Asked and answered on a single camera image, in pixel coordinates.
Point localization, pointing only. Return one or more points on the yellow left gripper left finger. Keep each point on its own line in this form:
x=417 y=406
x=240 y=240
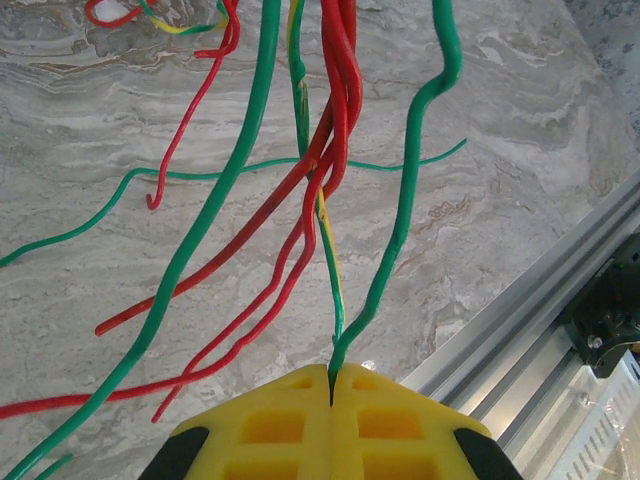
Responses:
x=220 y=450

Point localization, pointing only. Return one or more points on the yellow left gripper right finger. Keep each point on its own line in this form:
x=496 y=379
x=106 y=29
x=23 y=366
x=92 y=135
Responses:
x=440 y=450

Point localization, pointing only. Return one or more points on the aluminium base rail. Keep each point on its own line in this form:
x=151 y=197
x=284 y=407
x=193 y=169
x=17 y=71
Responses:
x=525 y=325

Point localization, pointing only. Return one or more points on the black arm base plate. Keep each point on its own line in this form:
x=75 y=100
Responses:
x=600 y=310

